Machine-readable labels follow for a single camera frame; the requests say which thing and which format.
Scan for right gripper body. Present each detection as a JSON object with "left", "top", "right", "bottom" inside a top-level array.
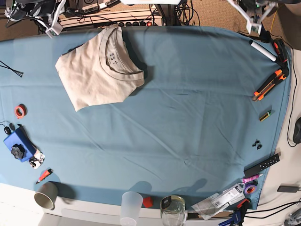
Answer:
[{"left": 30, "top": 0, "right": 66, "bottom": 30}]

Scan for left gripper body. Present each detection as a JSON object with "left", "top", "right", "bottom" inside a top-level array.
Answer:
[{"left": 227, "top": 0, "right": 278, "bottom": 24}]

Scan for beige T-shirt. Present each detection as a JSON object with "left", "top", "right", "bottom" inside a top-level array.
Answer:
[{"left": 55, "top": 25, "right": 144, "bottom": 111}]

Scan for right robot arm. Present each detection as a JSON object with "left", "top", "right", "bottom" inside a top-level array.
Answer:
[{"left": 4, "top": 0, "right": 66, "bottom": 30}]

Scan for white marker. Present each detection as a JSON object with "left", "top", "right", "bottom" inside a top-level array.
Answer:
[{"left": 249, "top": 40, "right": 277, "bottom": 62}]

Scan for orange black clamp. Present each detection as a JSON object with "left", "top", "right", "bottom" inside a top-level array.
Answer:
[{"left": 272, "top": 38, "right": 289, "bottom": 73}]

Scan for orange black utility knife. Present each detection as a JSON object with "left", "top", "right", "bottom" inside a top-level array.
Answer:
[{"left": 252, "top": 67, "right": 289, "bottom": 101}]

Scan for black power strip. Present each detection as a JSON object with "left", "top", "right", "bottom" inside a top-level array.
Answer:
[{"left": 117, "top": 21, "right": 153, "bottom": 27}]

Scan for blue table cloth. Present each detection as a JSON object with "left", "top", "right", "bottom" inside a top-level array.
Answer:
[{"left": 0, "top": 27, "right": 291, "bottom": 206}]

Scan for red tape roll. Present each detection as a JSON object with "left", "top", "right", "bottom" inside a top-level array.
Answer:
[{"left": 15, "top": 104, "right": 27, "bottom": 119}]

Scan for small black clips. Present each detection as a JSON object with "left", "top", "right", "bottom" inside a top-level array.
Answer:
[{"left": 252, "top": 139, "right": 262, "bottom": 150}]

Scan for blue box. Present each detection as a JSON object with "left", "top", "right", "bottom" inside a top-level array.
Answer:
[{"left": 3, "top": 126, "right": 36, "bottom": 162}]

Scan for black star knob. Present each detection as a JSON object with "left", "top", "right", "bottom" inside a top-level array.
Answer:
[{"left": 11, "top": 144, "right": 25, "bottom": 160}]

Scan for white small caster wheel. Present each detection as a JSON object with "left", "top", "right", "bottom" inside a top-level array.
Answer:
[{"left": 28, "top": 152, "right": 45, "bottom": 169}]

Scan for black remote control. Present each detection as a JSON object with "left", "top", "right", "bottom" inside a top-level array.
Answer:
[{"left": 244, "top": 152, "right": 281, "bottom": 178}]

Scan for red marker pen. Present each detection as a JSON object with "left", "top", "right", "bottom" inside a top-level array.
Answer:
[{"left": 36, "top": 169, "right": 53, "bottom": 184}]

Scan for purple tube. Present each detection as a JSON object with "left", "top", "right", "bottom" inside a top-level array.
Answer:
[{"left": 242, "top": 174, "right": 263, "bottom": 184}]

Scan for purple tape roll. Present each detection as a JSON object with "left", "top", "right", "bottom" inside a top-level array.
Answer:
[{"left": 244, "top": 183, "right": 257, "bottom": 194}]

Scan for grey mug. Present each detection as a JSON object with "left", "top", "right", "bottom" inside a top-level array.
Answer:
[{"left": 34, "top": 182, "right": 58, "bottom": 210}]

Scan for clear plastic package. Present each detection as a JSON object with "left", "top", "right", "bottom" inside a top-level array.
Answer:
[{"left": 192, "top": 183, "right": 246, "bottom": 220}]

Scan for blue bar clamp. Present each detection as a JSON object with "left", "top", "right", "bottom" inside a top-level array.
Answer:
[{"left": 218, "top": 198, "right": 251, "bottom": 226}]

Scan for translucent plastic cup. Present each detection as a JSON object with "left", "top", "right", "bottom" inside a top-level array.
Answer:
[{"left": 120, "top": 191, "right": 143, "bottom": 226}]

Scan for glass jar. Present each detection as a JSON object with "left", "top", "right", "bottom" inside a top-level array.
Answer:
[{"left": 160, "top": 195, "right": 186, "bottom": 226}]

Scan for red small cap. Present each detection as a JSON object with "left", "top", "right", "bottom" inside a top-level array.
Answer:
[{"left": 143, "top": 196, "right": 153, "bottom": 208}]

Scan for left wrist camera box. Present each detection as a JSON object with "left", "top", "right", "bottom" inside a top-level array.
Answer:
[{"left": 246, "top": 21, "right": 262, "bottom": 35}]

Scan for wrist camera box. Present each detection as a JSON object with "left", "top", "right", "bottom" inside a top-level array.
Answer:
[
  {"left": 45, "top": 24, "right": 63, "bottom": 38},
  {"left": 246, "top": 21, "right": 262, "bottom": 35}
]

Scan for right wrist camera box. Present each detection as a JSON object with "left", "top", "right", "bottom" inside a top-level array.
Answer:
[{"left": 45, "top": 24, "right": 63, "bottom": 38}]

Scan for blue black clamp handle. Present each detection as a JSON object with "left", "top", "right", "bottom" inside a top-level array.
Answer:
[{"left": 259, "top": 24, "right": 272, "bottom": 43}]

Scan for black cable tie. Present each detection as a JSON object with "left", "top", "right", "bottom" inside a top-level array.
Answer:
[
  {"left": 0, "top": 61, "right": 24, "bottom": 78},
  {"left": 0, "top": 65, "right": 24, "bottom": 77}
]

